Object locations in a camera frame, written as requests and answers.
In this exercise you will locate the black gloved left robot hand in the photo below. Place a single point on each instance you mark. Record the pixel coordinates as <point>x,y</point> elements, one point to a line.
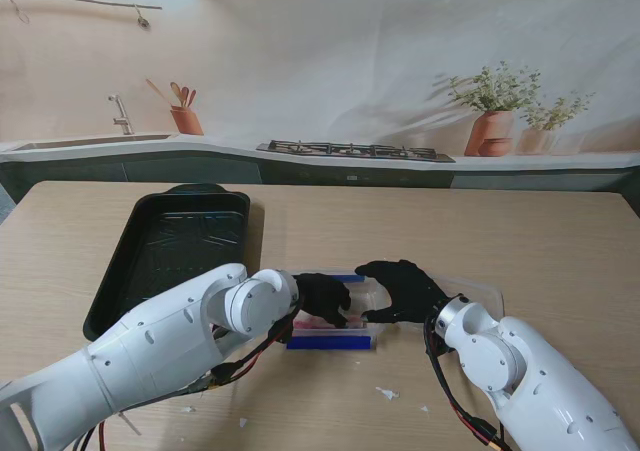
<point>322,296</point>

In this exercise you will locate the black baking tray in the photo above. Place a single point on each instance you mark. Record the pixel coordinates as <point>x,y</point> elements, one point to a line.
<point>175,231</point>

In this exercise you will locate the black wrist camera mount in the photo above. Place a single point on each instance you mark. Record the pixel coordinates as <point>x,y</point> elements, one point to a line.
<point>289,335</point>
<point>440,347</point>

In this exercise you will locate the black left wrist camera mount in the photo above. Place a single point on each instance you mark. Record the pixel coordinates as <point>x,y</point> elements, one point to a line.
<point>289,335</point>

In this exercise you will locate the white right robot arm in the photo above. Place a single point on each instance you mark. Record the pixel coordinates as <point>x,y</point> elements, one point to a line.
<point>540,371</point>

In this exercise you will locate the printed kitchen backdrop cloth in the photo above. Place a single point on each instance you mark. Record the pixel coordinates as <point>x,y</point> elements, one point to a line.
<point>320,71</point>

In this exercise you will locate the clear plastic container blue flaps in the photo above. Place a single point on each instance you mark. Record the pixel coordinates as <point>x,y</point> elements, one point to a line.
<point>330,343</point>

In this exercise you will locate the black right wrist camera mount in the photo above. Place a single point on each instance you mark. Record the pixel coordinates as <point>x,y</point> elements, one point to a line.
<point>440,347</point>

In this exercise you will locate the clear lid with blue label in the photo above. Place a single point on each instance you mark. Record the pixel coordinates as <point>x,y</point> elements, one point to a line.
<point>480,293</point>

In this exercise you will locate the large white paper scrap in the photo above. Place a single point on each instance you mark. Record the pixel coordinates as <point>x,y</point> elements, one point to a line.
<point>389,394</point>

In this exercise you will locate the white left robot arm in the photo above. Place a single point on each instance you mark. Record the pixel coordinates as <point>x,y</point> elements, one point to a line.
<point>150,351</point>

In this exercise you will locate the thin white strip scrap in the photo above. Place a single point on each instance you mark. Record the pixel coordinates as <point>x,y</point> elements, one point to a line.
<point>187,409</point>

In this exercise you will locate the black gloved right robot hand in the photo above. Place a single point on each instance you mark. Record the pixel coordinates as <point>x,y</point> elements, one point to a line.
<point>412,291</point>

